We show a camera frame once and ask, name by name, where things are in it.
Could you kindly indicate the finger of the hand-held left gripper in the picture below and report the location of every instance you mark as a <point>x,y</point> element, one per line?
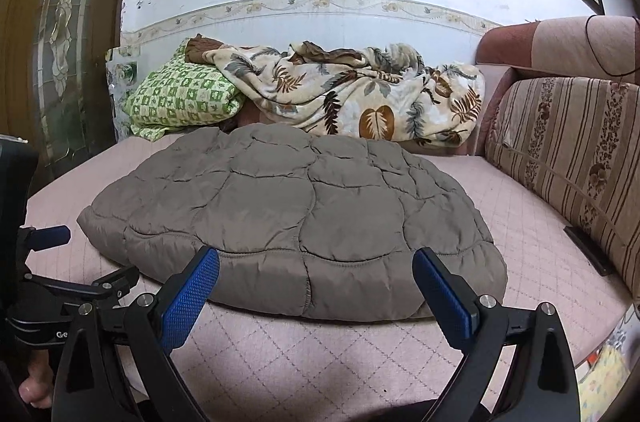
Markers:
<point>105,284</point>
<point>50,235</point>

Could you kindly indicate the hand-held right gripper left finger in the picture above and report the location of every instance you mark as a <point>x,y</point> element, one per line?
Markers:
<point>190,297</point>

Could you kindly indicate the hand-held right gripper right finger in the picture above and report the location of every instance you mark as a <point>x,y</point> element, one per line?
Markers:
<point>445,297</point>

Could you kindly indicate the grey-brown puffer jacket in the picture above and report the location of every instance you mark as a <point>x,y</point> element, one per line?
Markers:
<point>300,212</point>

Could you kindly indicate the person's left hand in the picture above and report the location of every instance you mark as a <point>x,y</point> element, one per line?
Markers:
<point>37,382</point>

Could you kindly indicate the pink quilted bed cover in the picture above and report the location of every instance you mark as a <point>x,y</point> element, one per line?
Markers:
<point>540,282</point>

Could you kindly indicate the wooden door with stained glass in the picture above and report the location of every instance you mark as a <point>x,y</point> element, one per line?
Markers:
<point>20,52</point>

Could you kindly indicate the black flat device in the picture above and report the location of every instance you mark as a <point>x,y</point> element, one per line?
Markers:
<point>590,249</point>

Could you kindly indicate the silver floral plastic sheet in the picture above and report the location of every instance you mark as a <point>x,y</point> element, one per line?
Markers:
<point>120,72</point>

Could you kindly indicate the yellow floral cloth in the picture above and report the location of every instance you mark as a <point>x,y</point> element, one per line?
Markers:
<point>602,372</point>

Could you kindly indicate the maroon sofa armrest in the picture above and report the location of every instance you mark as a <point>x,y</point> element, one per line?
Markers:
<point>247,118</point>

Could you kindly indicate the green checkered quilt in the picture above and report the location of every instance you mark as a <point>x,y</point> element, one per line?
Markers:
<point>185,97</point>

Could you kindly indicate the striped floral sofa cushion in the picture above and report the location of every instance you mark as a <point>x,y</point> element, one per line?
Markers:
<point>575,152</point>

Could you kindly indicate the beige leaf-print blanket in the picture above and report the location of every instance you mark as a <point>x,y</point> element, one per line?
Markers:
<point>350,102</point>

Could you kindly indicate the brown cloth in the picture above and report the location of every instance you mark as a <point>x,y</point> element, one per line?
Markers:
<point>200,50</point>

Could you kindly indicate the pink maroon sofa backrest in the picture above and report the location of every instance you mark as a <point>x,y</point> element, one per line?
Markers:
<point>550,42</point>

